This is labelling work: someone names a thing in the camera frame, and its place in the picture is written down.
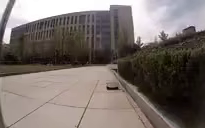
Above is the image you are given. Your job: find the dark flat object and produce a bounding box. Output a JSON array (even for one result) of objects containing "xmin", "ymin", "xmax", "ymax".
[{"xmin": 105, "ymin": 81, "xmax": 120, "ymax": 91}]

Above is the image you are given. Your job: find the large curved grey building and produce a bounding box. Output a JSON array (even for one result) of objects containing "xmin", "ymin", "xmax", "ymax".
[{"xmin": 9, "ymin": 4, "xmax": 136, "ymax": 65}]

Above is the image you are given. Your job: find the row of thin trees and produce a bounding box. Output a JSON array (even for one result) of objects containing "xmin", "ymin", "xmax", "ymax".
[{"xmin": 19, "ymin": 28, "xmax": 91, "ymax": 65}]

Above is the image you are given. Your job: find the small tree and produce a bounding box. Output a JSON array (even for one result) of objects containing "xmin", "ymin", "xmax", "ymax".
[
  {"xmin": 134, "ymin": 35, "xmax": 145, "ymax": 50},
  {"xmin": 157, "ymin": 30, "xmax": 170, "ymax": 42}
]

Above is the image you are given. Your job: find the pale concrete slab pavement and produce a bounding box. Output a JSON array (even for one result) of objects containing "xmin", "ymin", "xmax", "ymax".
[{"xmin": 0, "ymin": 64, "xmax": 154, "ymax": 128}]

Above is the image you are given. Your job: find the grey concrete kerb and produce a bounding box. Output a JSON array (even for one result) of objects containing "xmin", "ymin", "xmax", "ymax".
[{"xmin": 110, "ymin": 68, "xmax": 182, "ymax": 128}]

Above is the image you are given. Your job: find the dark green hedge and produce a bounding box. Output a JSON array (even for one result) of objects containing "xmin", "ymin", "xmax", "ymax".
[{"xmin": 117, "ymin": 39, "xmax": 205, "ymax": 128}]

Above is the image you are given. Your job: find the flat grass field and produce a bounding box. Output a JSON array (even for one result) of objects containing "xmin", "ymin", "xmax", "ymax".
[{"xmin": 0, "ymin": 63, "xmax": 91, "ymax": 78}]

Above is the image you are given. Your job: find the small dark building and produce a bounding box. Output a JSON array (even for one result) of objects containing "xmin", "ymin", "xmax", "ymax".
[{"xmin": 182, "ymin": 25, "xmax": 197, "ymax": 34}]

